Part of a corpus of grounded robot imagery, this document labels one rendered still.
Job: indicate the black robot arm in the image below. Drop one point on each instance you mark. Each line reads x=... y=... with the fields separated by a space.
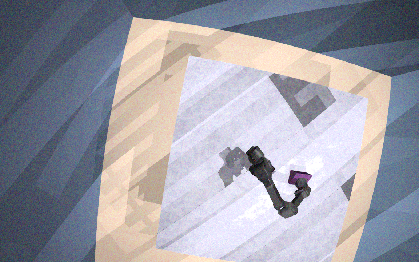
x=262 y=170

